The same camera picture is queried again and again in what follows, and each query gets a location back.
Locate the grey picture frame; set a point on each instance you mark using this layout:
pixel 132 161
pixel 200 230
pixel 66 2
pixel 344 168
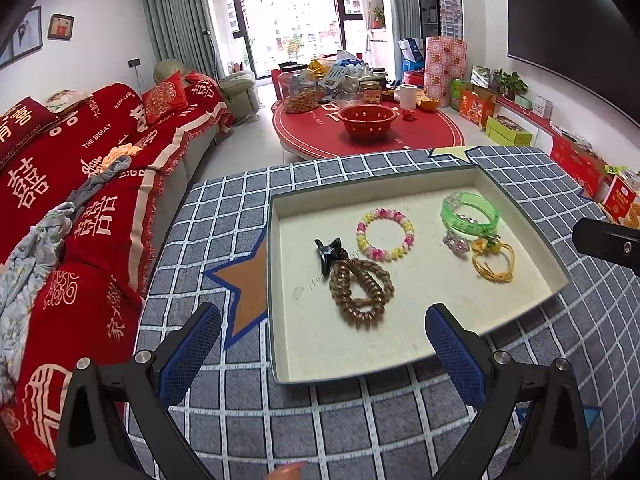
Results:
pixel 26 32

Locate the red patterned gift box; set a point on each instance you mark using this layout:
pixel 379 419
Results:
pixel 445 67

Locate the clear plastic snack jar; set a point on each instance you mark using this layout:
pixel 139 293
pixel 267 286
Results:
pixel 299 92

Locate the red colander bowl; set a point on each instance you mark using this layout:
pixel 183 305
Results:
pixel 367 122

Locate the shelf of clear boxes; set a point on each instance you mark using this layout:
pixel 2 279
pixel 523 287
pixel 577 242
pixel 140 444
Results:
pixel 441 0

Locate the round red coffee table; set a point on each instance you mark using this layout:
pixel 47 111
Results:
pixel 310 132

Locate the dark red lettered cushion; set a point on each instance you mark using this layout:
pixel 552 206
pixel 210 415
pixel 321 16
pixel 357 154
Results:
pixel 22 127

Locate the person's left hand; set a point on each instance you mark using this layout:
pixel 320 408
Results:
pixel 287 472

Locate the red yellow snack box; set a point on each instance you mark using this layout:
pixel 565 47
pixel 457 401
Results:
pixel 622 202

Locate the green potted plant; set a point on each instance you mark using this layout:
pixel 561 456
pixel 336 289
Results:
pixel 510 85

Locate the blue white shopping bag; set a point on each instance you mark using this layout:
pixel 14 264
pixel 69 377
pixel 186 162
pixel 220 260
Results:
pixel 411 50

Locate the blue plastic basket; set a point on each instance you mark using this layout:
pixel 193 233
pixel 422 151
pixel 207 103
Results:
pixel 335 74

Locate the grey checkered tablecloth with stars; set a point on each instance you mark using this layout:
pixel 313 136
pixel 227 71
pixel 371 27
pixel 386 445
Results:
pixel 225 220

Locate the red cardboard box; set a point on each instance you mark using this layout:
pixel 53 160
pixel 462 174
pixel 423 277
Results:
pixel 577 167

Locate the grey cloth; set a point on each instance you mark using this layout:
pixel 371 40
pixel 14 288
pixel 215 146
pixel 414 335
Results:
pixel 105 177

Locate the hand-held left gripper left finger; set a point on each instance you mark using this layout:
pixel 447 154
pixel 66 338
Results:
pixel 192 355

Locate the orange gift box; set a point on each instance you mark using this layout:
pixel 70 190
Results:
pixel 475 107

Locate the olive round pillow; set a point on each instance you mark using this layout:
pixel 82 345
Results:
pixel 167 70

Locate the small glass jar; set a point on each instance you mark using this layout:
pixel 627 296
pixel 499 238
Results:
pixel 370 94

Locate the red picture frame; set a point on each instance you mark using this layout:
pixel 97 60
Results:
pixel 60 26

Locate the black hair clip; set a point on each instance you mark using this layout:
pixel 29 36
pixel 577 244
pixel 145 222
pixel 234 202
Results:
pixel 330 252

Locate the white cup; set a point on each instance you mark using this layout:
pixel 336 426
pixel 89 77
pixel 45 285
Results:
pixel 408 97

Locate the green translucent bangle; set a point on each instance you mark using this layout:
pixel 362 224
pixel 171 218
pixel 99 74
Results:
pixel 492 217

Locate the green gift boxes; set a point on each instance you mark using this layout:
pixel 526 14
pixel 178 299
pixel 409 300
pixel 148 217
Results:
pixel 509 132

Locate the beige armchair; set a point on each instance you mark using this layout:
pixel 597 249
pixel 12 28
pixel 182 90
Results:
pixel 242 91

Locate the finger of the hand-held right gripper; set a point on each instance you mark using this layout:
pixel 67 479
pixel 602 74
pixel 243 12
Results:
pixel 610 245

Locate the beige square tray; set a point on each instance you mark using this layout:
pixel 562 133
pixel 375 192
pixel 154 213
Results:
pixel 425 300

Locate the black television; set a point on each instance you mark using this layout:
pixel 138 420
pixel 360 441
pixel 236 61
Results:
pixel 575 20

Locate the light floral blanket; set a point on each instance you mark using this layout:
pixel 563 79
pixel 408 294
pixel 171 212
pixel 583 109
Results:
pixel 30 270

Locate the sofa with red cover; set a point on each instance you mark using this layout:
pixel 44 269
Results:
pixel 100 135

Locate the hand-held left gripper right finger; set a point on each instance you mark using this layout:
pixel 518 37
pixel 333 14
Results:
pixel 455 360

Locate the green curtain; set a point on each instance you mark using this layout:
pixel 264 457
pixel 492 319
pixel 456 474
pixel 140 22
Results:
pixel 404 2
pixel 180 15

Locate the orange fruit bowl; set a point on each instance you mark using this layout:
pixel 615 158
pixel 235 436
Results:
pixel 429 104

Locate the small red cup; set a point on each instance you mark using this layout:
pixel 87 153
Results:
pixel 409 115

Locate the red embroidered square cushion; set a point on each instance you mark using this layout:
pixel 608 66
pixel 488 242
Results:
pixel 165 100

